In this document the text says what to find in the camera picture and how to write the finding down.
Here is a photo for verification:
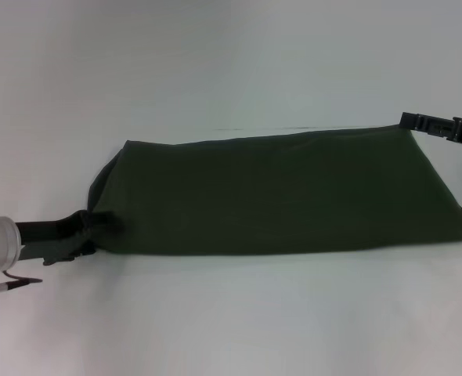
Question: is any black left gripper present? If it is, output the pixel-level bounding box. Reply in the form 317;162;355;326
14;214;99;267

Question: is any dark green shirt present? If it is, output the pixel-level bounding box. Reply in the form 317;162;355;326
80;123;462;258

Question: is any left arm cable with connector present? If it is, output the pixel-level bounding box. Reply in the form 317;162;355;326
0;266;44;302

